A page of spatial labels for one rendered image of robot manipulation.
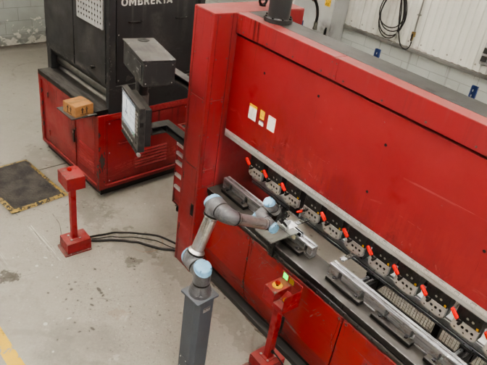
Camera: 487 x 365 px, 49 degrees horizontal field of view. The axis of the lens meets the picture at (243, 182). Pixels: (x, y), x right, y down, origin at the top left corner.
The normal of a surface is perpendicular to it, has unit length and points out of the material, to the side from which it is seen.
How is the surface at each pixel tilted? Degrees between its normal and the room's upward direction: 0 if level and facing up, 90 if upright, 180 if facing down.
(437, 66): 90
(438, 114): 90
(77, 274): 0
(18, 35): 90
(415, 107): 90
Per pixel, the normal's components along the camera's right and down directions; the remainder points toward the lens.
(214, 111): 0.61, 0.48
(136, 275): 0.13, -0.85
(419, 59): -0.73, 0.27
